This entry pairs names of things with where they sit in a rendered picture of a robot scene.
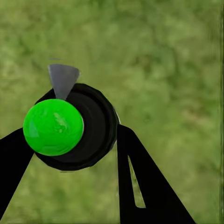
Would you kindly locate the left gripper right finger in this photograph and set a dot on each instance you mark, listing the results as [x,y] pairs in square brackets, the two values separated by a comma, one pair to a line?
[162,204]

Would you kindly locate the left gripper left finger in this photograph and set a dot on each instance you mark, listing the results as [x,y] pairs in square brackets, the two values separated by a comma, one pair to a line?
[15,155]

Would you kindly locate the pesticide atomizer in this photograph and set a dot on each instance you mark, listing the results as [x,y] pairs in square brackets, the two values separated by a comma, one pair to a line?
[73,126]

